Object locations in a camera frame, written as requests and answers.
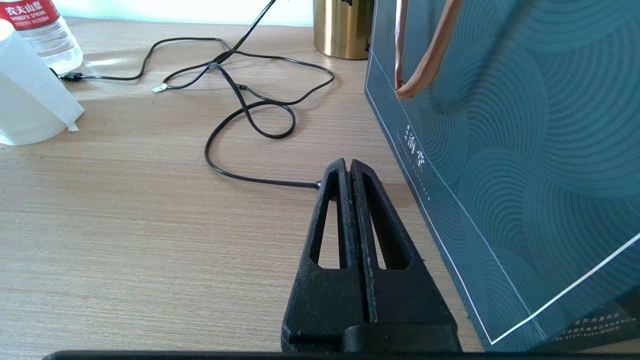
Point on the white toilet paper roll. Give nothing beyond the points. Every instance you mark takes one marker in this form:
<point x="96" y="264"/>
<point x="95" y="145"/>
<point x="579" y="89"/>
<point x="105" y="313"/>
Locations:
<point x="25" y="100"/>

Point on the clear water bottle red cap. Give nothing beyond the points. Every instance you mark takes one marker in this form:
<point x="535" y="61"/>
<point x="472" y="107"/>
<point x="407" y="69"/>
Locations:
<point x="45" y="35"/>

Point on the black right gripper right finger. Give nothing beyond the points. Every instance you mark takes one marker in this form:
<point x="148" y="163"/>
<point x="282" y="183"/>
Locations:
<point x="405" y="300"/>

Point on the dark teal paper gift bag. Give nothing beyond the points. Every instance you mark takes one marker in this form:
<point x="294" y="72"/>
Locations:
<point x="525" y="175"/>

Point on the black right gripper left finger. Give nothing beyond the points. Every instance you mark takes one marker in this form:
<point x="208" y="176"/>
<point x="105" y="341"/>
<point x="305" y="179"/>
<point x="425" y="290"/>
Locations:
<point x="325" y="300"/>

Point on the brass desk lamp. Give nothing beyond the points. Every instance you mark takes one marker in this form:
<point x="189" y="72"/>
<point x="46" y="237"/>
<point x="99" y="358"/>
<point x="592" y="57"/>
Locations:
<point x="342" y="30"/>

